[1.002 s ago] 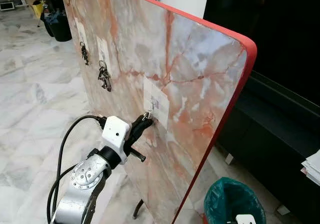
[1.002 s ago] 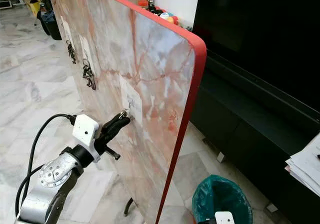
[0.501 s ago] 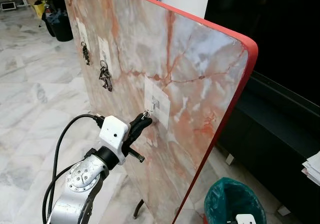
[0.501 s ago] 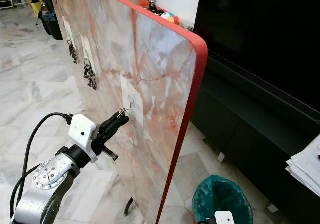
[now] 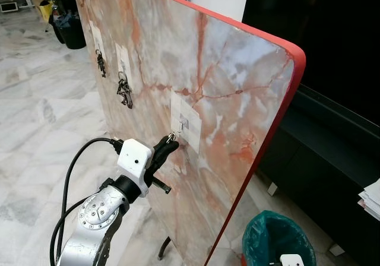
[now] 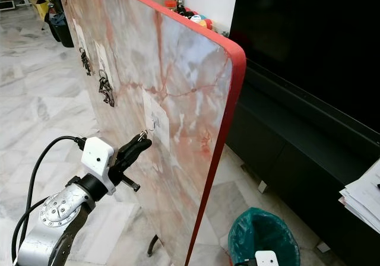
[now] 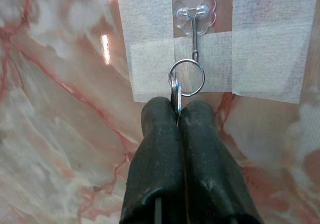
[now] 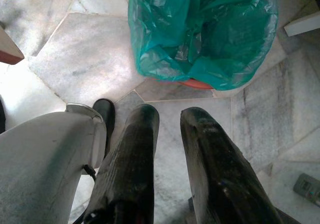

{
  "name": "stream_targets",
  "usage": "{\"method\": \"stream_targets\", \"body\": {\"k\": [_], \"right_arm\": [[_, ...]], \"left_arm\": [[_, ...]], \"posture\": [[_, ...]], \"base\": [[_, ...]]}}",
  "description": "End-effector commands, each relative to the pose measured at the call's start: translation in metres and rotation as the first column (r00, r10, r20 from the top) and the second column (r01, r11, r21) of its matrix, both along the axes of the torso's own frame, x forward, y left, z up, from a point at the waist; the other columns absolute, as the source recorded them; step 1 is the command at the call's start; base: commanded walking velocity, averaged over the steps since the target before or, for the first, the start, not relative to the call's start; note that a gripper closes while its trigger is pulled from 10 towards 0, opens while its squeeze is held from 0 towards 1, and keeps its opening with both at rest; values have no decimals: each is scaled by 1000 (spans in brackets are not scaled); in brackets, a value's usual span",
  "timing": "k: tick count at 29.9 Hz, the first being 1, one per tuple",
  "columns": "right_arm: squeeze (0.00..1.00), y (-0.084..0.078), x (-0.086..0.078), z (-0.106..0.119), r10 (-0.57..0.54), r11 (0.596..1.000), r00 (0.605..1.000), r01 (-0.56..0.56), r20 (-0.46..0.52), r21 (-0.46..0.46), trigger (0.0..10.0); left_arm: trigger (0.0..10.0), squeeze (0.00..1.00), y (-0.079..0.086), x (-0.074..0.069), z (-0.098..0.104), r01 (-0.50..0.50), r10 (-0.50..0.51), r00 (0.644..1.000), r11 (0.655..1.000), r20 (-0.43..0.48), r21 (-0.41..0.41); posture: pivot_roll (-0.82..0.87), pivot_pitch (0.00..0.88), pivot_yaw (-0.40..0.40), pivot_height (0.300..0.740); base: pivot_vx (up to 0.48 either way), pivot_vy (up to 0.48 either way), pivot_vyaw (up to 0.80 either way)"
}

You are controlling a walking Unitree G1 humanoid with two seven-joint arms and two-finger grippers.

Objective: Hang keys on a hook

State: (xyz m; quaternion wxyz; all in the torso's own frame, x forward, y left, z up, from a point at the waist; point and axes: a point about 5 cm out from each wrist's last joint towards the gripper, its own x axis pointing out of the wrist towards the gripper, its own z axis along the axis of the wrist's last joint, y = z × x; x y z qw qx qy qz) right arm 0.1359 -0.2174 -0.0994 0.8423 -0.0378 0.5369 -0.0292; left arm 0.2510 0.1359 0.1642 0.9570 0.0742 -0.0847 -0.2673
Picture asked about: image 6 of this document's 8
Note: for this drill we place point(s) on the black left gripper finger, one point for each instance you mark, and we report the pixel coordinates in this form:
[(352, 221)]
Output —
[(129, 144), (138, 152)]

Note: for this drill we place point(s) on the single silver key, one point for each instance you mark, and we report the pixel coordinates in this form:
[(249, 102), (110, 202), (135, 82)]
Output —
[(142, 135)]

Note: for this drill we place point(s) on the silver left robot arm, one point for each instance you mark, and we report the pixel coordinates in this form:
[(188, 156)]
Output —
[(59, 218)]

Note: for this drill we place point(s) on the large dark key bunch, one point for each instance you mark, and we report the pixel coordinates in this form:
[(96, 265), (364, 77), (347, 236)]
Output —
[(106, 91)]

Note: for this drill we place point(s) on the black table leg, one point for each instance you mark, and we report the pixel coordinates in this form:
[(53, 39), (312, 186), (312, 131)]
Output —
[(153, 245)]

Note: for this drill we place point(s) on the marble pattern folding table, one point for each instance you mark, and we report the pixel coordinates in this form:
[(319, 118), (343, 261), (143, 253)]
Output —
[(190, 88)]

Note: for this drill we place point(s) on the small dark key bunch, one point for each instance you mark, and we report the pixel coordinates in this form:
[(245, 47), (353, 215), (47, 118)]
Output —
[(85, 61)]

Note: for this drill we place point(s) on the black bag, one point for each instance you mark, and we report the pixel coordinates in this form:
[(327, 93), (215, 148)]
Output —
[(62, 28)]

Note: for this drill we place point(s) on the white round figurine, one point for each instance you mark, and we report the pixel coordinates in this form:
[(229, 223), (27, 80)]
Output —
[(195, 18)]

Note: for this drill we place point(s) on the orange round figurine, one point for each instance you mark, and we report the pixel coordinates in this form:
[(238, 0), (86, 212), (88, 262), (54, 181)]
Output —
[(206, 24)]

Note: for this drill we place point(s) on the jar with red lid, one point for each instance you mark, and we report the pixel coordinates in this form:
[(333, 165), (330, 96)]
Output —
[(171, 5)]

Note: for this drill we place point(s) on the green lined waste bin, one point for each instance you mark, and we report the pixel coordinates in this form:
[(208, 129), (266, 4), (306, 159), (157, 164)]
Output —
[(264, 236)]

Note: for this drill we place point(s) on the yellow box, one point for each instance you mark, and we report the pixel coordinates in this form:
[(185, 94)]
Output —
[(43, 8)]

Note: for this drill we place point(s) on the black low cabinet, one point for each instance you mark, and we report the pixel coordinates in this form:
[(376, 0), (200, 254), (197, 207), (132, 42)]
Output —
[(303, 159)]

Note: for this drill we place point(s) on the black television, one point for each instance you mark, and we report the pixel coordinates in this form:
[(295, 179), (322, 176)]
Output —
[(309, 40)]

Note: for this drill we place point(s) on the white paper stack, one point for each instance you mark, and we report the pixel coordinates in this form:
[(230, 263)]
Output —
[(362, 198)]

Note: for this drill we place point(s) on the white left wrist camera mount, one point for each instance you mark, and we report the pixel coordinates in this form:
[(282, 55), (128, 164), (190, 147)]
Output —
[(97, 159)]

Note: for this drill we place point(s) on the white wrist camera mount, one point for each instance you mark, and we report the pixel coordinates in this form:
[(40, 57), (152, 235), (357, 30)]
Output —
[(266, 258), (97, 159)]

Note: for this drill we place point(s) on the taped adhesive wall hook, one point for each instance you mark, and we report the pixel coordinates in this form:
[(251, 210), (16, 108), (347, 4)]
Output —
[(157, 111), (104, 58), (80, 34)]

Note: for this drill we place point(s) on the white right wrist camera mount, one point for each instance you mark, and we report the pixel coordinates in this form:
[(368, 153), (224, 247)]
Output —
[(266, 258)]

